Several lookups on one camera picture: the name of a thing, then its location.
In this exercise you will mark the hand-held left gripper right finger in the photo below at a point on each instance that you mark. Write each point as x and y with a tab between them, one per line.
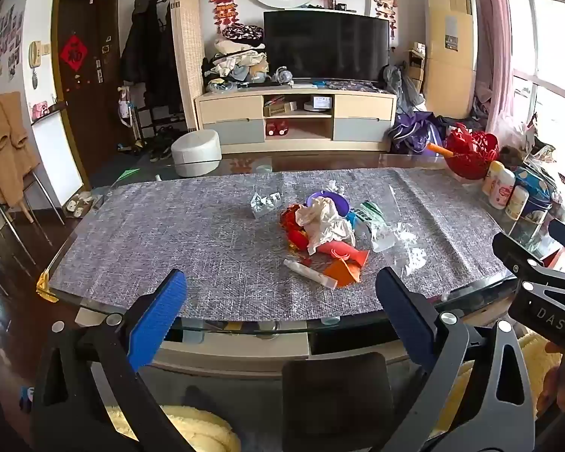
400	310

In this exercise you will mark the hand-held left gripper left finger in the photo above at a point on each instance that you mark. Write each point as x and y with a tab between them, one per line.
157	320

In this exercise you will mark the orange paper piece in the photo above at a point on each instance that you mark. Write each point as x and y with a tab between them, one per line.
341	274

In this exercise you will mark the coral plastic piece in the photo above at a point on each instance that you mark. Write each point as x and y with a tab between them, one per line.
343	252

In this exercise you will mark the dark square waste bin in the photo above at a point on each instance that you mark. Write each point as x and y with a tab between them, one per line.
334	400

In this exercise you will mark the white tissue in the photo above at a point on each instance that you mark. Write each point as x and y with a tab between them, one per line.
325	226

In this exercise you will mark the person's right hand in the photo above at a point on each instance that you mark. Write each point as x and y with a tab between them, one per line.
553	386

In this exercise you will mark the blue round tin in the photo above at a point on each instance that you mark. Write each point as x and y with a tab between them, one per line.
539	193

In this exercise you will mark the clear plastic bag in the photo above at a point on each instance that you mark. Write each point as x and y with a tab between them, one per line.
412	256

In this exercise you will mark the small white bottle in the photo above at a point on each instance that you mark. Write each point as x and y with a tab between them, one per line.
517	202

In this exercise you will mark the white bottle pink label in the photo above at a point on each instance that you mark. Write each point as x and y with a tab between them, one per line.
501	190

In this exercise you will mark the white bottle yellow cap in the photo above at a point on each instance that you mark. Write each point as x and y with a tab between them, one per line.
492	176

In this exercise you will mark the teal white plastic packet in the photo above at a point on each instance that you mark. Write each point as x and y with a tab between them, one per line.
375	226

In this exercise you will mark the grey woven table mat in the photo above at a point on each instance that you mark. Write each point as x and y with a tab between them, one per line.
169	226

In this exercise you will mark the white tube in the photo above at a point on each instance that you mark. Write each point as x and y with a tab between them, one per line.
308	274

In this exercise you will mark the red plastic basket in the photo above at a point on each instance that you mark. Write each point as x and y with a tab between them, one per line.
471	153

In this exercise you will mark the orange toy stick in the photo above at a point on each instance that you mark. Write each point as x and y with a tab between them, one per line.
440	149

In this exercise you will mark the white slippers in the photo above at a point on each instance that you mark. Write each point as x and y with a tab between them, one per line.
77	205

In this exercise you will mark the red foil wrapper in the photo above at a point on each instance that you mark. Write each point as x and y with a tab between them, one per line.
291	219

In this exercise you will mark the crumpled clear foil wrapper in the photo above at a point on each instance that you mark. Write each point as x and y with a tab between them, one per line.
266	203

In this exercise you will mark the purple cloth pile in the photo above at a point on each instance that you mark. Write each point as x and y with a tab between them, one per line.
414	134

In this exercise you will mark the white round stool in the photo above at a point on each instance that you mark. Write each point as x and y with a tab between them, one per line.
195	153

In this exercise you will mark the metal folding chair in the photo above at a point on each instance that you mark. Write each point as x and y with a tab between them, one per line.
9	226

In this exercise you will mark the window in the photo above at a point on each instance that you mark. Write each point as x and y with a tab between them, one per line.
551	56

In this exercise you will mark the whiteboard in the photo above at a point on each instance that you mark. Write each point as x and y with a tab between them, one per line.
59	160

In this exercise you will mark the cream standing air conditioner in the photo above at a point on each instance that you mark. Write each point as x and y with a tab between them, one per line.
452	66

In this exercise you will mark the brown door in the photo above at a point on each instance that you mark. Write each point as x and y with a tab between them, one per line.
89	117

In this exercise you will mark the cardboard boxes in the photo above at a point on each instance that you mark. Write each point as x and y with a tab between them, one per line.
416	68

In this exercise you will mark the pink curtain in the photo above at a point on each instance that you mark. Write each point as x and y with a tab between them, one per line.
492	33

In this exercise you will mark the red slippers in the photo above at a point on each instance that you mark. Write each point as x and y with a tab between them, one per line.
278	128

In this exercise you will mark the beige coat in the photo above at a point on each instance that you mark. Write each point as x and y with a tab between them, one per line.
4	150

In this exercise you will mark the cream television cabinet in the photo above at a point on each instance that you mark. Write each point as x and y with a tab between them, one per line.
230	103

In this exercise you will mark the pink plush toy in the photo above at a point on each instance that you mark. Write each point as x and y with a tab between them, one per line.
38	110

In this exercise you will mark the pile of clothes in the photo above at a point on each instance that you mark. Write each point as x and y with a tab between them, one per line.
238	63

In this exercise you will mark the coat rack with dark coats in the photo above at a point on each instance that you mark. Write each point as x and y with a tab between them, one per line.
141	52

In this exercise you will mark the beige folding screen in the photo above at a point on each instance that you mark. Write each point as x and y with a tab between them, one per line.
188	47

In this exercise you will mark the black television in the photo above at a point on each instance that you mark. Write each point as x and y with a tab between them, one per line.
325	44

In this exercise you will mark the red door decoration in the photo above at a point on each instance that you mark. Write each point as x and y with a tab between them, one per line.
73	52

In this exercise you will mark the pink hanging ornament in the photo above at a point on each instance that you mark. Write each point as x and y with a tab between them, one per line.
382	0

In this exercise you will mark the wall intercom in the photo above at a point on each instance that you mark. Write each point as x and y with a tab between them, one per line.
38	54

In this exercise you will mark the wall photos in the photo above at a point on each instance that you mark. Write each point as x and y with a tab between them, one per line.
0	52

